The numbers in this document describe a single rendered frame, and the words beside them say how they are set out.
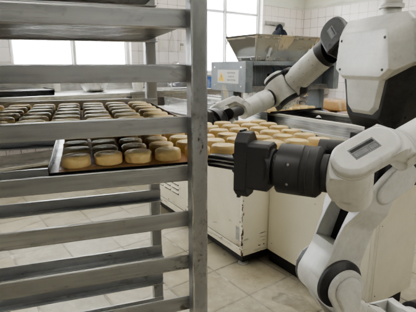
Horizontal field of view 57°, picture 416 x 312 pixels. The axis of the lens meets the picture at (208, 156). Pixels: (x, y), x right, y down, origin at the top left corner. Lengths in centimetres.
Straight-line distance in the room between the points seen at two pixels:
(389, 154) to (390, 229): 129
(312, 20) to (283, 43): 487
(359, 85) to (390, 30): 17
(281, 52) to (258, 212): 91
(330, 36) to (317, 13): 574
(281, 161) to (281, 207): 155
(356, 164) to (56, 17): 51
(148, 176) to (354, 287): 71
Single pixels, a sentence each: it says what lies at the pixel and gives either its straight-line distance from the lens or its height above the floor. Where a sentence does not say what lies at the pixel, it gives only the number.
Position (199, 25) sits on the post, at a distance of 66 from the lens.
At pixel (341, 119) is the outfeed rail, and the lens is 221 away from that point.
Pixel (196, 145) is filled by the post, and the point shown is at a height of 102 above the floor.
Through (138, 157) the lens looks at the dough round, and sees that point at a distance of 71.
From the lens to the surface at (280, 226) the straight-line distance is 223.
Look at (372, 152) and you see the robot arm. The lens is 62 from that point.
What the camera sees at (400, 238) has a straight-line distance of 200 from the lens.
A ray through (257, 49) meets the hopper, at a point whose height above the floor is 124.
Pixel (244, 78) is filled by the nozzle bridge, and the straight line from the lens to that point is 201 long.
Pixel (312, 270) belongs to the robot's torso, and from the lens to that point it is 119.
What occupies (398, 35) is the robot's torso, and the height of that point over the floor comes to 122.
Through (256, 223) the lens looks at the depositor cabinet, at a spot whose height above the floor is 27.
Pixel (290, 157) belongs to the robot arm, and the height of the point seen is 101.
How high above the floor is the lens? 115
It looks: 13 degrees down
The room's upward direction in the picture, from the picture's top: straight up
